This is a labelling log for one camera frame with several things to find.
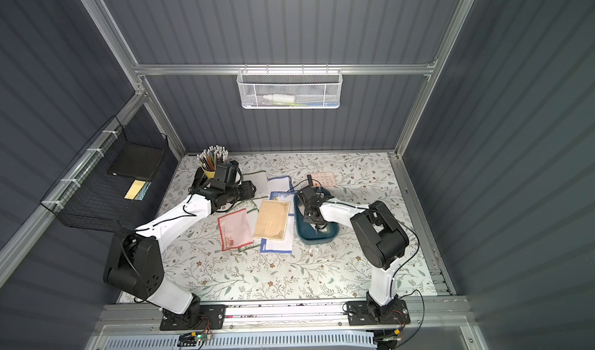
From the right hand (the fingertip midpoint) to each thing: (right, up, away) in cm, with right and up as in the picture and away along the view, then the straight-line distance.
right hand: (313, 218), depth 96 cm
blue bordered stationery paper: (-15, +14, +12) cm, 24 cm away
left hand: (-23, +13, -8) cm, 28 cm away
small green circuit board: (-35, -31, -27) cm, 54 cm away
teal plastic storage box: (-3, -4, -6) cm, 8 cm away
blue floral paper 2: (-13, +9, +6) cm, 17 cm away
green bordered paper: (-25, +16, +12) cm, 32 cm away
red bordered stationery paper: (-32, -5, -2) cm, 33 cm away
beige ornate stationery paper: (-17, -1, -2) cm, 17 cm away
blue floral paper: (-14, -9, -7) cm, 19 cm away
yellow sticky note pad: (-59, +14, -21) cm, 64 cm away
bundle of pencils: (-44, +26, +2) cm, 51 cm away
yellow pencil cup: (-44, +19, +1) cm, 47 cm away
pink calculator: (+6, +16, +13) cm, 22 cm away
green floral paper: (-26, +4, +3) cm, 27 cm away
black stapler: (-54, +16, +14) cm, 58 cm away
